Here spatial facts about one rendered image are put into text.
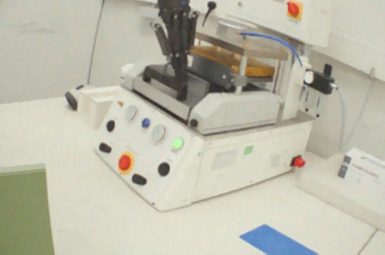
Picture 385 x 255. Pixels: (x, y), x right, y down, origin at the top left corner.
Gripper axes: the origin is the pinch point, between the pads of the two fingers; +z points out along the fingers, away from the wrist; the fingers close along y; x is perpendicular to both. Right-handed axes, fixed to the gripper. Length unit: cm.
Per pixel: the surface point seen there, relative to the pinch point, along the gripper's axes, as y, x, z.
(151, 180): 18.3, 10.2, 17.3
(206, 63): -4.7, 4.0, -0.7
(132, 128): 13.1, -3.7, 12.3
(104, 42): -42, -136, 39
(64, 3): -22, -147, 5
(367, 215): -21, 53, 34
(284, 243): 6.2, 41.5, 26.9
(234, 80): -4.2, 13.4, 0.4
